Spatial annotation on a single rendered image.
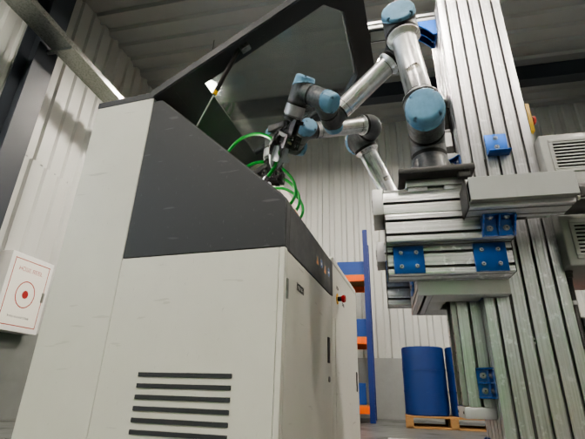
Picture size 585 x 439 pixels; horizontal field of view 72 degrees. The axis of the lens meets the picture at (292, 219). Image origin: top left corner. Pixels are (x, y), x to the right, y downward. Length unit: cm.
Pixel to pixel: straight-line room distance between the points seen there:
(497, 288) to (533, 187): 33
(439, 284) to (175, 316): 82
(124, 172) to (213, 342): 76
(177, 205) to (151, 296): 32
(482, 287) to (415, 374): 484
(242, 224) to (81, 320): 62
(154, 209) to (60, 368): 58
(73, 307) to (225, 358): 59
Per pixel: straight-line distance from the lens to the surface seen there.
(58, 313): 160
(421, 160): 139
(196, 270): 131
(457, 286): 137
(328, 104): 146
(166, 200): 148
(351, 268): 710
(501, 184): 123
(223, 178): 140
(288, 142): 155
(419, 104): 133
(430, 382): 615
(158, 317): 134
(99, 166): 176
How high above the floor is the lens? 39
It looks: 23 degrees up
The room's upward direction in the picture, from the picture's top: 2 degrees clockwise
